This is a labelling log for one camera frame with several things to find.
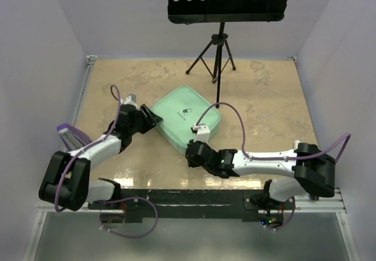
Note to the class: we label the mint green medicine case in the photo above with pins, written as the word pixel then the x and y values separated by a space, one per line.
pixel 180 110

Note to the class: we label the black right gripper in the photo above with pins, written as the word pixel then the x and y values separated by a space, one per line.
pixel 198 143

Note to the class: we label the purple box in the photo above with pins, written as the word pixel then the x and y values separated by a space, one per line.
pixel 72 137

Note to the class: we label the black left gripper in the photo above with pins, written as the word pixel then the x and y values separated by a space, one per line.
pixel 150 120

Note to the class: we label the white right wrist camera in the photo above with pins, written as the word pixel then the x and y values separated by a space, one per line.
pixel 202 133

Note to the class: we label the white tube object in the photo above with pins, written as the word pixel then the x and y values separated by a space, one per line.
pixel 296 143

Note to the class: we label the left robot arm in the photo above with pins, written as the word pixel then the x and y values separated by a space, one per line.
pixel 66 182

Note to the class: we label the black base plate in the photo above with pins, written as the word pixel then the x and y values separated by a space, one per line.
pixel 188 204

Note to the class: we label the black music stand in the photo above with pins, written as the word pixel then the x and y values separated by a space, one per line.
pixel 223 11

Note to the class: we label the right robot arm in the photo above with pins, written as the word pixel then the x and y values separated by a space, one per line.
pixel 305 169

